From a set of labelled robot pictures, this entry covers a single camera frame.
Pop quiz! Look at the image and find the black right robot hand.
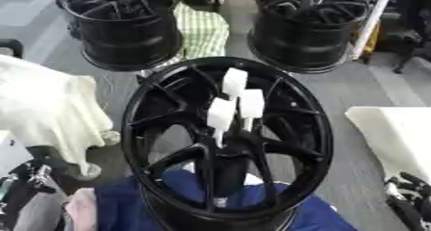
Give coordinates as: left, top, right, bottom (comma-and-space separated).
382, 171, 431, 231

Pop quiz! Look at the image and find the black chair back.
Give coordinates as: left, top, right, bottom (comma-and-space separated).
0, 38, 26, 60

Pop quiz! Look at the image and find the white table edge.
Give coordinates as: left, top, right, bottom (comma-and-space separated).
348, 0, 399, 62

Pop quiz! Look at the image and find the black wheel rim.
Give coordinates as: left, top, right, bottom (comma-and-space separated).
245, 0, 372, 75
57, 0, 188, 72

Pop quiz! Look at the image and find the black office chair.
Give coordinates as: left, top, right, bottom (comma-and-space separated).
378, 0, 431, 75

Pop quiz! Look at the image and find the green white checked cloth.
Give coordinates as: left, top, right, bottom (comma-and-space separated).
171, 2, 233, 62

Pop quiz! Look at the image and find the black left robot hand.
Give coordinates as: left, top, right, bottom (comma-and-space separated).
0, 144, 76, 224

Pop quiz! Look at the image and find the large black spoked wheel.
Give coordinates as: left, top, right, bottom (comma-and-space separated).
119, 56, 337, 231

